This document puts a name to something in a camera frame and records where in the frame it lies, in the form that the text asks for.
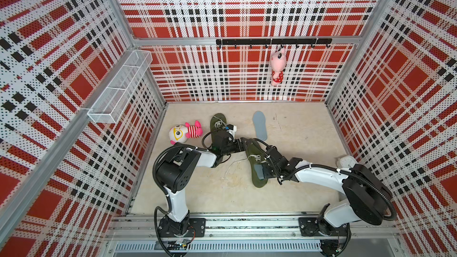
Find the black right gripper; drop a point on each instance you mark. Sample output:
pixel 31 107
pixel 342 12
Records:
pixel 265 166

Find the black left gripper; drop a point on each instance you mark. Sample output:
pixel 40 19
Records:
pixel 241 143

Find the green shoe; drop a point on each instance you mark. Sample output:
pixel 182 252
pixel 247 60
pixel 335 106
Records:
pixel 256 156
pixel 218 121

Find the light blue insole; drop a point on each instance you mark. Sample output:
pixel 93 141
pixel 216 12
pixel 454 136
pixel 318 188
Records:
pixel 259 123

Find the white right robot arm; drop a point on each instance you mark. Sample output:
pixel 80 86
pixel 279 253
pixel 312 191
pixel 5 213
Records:
pixel 366 197

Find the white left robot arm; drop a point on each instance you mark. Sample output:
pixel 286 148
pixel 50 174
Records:
pixel 175 166

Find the white penguin plush toy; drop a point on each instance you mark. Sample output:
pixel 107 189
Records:
pixel 181 133

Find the pink hanging plush toy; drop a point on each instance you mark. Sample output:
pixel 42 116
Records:
pixel 278 62

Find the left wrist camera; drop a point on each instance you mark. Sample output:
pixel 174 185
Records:
pixel 231 128

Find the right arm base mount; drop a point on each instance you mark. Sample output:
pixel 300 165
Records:
pixel 312 227

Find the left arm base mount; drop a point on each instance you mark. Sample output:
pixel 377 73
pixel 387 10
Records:
pixel 189 227

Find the white wire mesh basket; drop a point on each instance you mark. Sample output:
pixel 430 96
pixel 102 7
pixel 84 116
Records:
pixel 128 73

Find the black hook rail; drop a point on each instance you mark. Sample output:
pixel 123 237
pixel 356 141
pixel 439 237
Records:
pixel 274 41

